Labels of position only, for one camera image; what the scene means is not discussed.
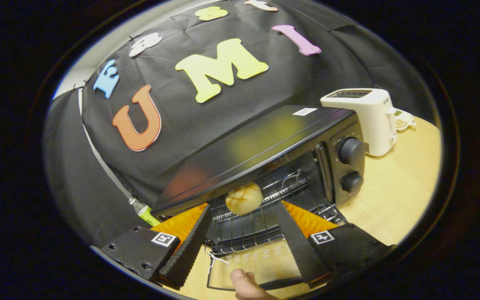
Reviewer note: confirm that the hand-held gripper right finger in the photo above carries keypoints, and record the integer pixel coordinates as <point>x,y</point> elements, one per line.
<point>300,250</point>

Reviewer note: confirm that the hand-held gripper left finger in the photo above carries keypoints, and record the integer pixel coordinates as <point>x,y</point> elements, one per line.
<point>186,250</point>

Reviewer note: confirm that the round golden bread bun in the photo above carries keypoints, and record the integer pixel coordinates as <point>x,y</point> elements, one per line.
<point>244,199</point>

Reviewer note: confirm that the black toaster oven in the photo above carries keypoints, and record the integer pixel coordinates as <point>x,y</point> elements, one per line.
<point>256,146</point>

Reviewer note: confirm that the white pop-up toaster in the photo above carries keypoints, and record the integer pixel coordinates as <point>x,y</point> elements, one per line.
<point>371,121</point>

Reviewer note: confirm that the green label plastic bottle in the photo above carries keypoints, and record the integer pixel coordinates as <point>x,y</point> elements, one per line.
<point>146,214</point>

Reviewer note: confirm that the small white dish with seeds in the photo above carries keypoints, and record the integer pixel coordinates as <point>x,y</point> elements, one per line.
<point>402,121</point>

